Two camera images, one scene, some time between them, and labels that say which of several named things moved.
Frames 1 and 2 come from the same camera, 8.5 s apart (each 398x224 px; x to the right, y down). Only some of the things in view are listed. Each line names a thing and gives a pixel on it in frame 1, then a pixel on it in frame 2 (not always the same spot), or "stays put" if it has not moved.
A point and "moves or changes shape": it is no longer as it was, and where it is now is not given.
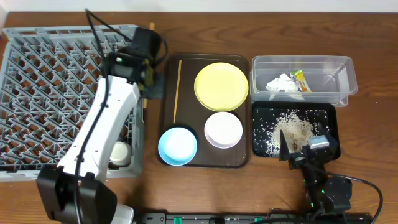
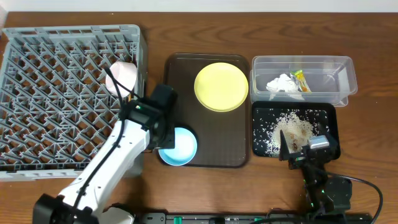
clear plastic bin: [318, 78] stays put
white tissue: [283, 82] stays put
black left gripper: [152, 90] to [166, 137]
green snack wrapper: [299, 78] stays put
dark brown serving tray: [181, 108] stays put
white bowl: [223, 130] moves or changes shape
